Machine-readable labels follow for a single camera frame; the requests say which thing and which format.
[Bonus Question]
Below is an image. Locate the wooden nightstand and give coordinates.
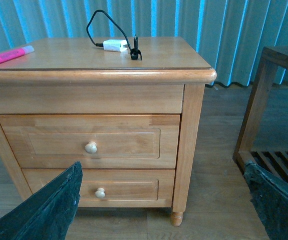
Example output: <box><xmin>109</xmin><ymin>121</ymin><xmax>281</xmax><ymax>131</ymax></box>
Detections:
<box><xmin>0</xmin><ymin>37</ymin><xmax>216</xmax><ymax>227</ymax></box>

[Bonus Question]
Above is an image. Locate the dark wooden side table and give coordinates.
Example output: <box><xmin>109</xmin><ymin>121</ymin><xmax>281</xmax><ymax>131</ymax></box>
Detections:
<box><xmin>233</xmin><ymin>46</ymin><xmax>288</xmax><ymax>183</ymax></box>

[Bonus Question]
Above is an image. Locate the white usb charger adapter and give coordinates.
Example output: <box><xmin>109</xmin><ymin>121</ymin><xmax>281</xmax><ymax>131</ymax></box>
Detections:
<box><xmin>103</xmin><ymin>39</ymin><xmax>128</xmax><ymax>52</ymax></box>

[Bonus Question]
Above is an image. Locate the drawer wooden knob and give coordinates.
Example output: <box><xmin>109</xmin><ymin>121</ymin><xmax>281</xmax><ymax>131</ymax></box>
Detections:
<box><xmin>84</xmin><ymin>141</ymin><xmax>97</xmax><ymax>154</ymax></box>
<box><xmin>95</xmin><ymin>187</ymin><xmax>106</xmax><ymax>199</ymax></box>

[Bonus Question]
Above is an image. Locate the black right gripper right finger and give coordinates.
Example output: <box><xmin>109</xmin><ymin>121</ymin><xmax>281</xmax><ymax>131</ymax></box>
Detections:
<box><xmin>244</xmin><ymin>161</ymin><xmax>288</xmax><ymax>240</ymax></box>

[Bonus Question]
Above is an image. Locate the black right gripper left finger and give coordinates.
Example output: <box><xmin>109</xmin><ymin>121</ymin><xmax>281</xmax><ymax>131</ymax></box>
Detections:
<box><xmin>0</xmin><ymin>162</ymin><xmax>83</xmax><ymax>240</ymax></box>

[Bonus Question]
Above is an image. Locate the pink highlighter marker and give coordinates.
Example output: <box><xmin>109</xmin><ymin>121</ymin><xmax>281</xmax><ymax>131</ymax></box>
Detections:
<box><xmin>0</xmin><ymin>45</ymin><xmax>35</xmax><ymax>64</ymax></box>

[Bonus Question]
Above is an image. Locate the black usb cable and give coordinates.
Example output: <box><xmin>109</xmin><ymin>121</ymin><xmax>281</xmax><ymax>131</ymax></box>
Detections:
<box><xmin>85</xmin><ymin>9</ymin><xmax>143</xmax><ymax>61</ymax></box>

